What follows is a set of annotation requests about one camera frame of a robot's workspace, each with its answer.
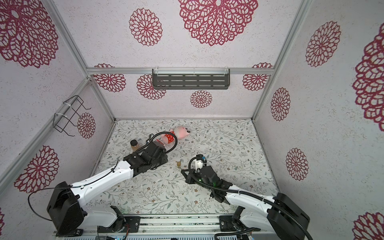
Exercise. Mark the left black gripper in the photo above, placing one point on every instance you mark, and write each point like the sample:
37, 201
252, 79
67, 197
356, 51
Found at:
165, 158

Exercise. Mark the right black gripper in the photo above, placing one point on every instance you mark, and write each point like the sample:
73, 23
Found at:
189, 178

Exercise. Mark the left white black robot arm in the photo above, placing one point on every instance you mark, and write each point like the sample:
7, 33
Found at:
68, 207

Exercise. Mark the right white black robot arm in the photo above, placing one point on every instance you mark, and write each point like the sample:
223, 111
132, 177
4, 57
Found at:
276, 214

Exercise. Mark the brown spice jar black lid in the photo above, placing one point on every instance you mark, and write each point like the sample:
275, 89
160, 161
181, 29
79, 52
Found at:
134, 145

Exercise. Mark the pink plush pig toy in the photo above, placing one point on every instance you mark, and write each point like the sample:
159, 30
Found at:
180, 132

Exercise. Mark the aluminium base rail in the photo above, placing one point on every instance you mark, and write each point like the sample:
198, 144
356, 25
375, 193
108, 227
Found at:
174, 227

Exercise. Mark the grey wall shelf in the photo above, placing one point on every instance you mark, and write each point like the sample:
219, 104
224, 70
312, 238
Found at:
191, 79

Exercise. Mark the black wire wall rack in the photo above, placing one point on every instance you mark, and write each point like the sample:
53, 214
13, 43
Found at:
62, 119

